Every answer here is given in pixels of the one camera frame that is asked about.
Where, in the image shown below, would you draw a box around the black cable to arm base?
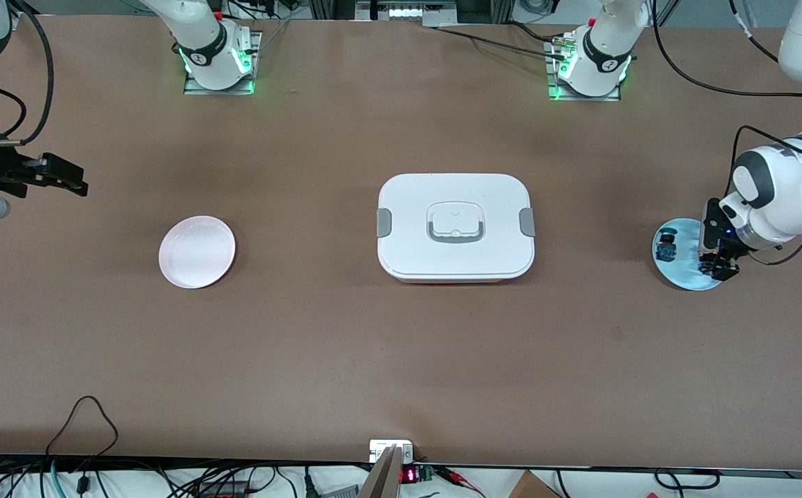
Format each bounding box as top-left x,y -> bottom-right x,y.
431,24 -> 569,57

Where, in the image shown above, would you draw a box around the lit white device on frame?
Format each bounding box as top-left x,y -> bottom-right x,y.
355,0 -> 458,27

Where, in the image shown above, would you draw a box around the light blue round plate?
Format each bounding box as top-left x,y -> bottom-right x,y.
652,218 -> 731,291

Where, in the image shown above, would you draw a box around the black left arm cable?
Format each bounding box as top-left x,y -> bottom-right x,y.
650,0 -> 802,268

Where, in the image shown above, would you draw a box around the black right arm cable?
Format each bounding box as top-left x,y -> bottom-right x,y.
0,0 -> 55,147

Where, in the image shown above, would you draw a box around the small white box device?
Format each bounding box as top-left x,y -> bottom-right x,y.
369,439 -> 416,463

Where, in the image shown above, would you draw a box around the white lidded lunch box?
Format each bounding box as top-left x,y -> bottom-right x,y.
377,173 -> 536,284

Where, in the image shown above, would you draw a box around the pale pink round plate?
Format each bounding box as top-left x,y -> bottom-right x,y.
158,216 -> 236,290

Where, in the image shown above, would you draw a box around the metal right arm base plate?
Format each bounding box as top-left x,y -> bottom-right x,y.
183,30 -> 262,96

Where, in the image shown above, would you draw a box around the brown cardboard box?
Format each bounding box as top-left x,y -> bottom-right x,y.
507,470 -> 562,498

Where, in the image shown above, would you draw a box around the red clip test leads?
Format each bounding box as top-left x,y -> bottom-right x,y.
436,466 -> 486,498

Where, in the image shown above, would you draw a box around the thin black looped cable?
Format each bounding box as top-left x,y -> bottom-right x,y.
44,395 -> 120,463

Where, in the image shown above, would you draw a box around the aluminium profile bar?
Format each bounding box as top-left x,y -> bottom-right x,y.
357,445 -> 406,498

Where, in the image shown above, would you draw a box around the black flat looped cable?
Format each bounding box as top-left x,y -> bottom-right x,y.
653,468 -> 721,491

